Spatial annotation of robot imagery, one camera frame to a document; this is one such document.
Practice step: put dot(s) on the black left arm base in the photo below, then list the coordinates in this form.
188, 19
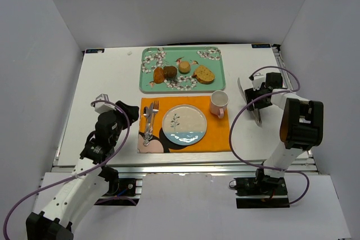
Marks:
126, 192

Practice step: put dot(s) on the silver table knife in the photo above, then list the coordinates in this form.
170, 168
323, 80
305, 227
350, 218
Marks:
149, 121

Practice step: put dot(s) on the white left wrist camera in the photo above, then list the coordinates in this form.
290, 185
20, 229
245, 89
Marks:
101, 105

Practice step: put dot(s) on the pale round bun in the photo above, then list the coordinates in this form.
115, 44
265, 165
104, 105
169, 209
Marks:
184, 67

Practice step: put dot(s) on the dark brown muffin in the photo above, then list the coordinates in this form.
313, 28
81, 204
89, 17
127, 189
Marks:
170, 72

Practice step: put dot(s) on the orange cartoon placemat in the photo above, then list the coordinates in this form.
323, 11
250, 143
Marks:
215, 139

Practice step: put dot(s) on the sliced bread piece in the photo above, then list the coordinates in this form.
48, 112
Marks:
203, 75

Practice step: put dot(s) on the white blue ceramic plate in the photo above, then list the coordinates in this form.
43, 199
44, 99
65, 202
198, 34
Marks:
184, 125

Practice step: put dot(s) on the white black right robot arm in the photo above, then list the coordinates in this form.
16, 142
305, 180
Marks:
301, 126

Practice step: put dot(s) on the silver metal tongs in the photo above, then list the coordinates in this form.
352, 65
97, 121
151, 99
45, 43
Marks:
255, 113

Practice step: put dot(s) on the aluminium table frame rail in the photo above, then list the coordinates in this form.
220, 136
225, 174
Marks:
116, 72

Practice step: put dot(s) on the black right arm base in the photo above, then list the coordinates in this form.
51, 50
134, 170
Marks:
251, 194

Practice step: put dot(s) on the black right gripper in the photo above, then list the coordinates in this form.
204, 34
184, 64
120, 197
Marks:
253, 98

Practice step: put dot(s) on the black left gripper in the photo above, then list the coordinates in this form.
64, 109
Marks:
130, 111

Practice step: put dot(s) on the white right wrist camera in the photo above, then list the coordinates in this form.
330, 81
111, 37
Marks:
257, 80

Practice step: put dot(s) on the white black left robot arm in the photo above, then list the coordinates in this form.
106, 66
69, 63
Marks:
91, 178

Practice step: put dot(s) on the green floral tray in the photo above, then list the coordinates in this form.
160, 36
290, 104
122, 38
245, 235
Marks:
160, 57

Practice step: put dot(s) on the orange-brown bread roll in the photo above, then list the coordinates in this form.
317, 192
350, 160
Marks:
158, 75

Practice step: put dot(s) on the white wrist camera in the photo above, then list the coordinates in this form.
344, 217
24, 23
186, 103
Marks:
257, 80
101, 105

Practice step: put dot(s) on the pink white ceramic mug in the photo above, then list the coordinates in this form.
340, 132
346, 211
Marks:
218, 103

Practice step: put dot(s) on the silver spoon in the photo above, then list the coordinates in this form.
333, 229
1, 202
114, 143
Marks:
146, 113

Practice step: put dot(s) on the silver fork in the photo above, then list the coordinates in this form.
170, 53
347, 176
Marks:
154, 110

